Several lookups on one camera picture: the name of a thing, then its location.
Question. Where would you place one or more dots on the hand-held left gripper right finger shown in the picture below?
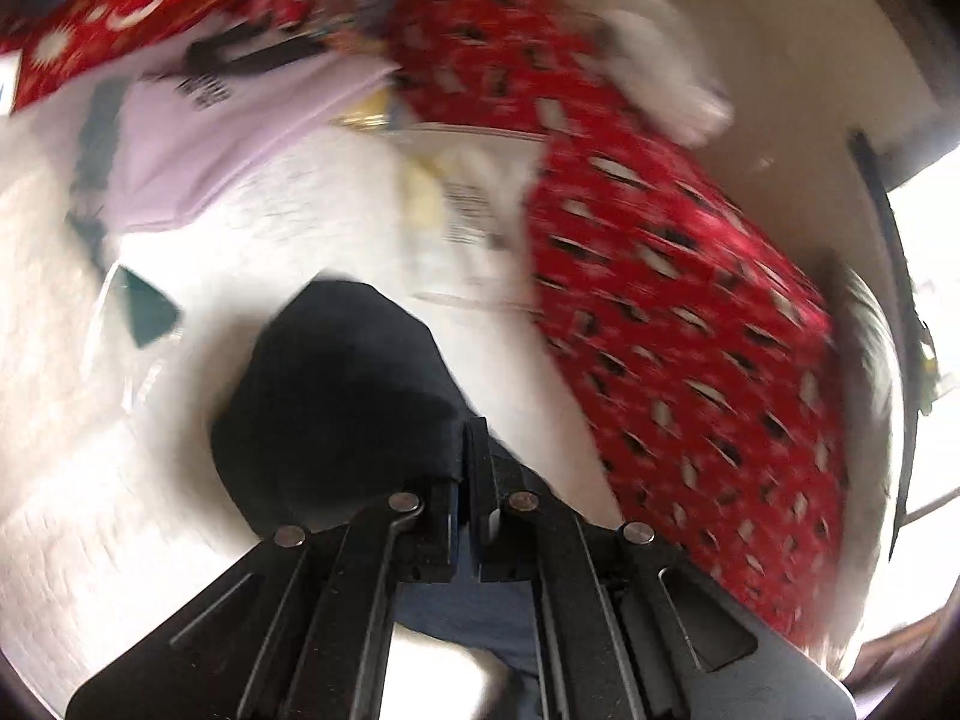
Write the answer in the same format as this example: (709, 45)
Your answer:
(487, 532)

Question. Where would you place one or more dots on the dark window frame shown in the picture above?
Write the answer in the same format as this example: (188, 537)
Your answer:
(892, 240)

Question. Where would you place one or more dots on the clear plastic packet with label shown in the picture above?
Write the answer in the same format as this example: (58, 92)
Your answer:
(469, 195)

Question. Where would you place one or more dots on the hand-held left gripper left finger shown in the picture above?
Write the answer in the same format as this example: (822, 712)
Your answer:
(439, 540)

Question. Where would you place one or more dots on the teal card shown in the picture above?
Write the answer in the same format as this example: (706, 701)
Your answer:
(150, 311)

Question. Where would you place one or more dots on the red snowflake cloth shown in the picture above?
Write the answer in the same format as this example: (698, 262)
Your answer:
(112, 15)

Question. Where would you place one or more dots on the grey white pillow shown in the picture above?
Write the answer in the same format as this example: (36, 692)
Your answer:
(870, 390)

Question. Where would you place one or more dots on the red penguin print blanket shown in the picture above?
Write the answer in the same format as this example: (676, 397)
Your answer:
(660, 300)

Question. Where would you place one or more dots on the white crumpled cloth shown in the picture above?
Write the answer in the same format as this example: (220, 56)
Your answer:
(660, 67)

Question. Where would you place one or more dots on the lilac printed cloth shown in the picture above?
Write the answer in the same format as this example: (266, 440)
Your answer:
(225, 150)

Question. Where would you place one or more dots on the dark navy pinstriped garment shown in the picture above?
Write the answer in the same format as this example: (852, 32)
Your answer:
(337, 390)

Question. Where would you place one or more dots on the white quilted bed mattress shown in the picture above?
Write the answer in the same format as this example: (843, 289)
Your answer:
(300, 240)

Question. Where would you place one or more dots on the clear plastic sleeve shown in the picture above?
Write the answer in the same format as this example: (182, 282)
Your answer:
(120, 367)

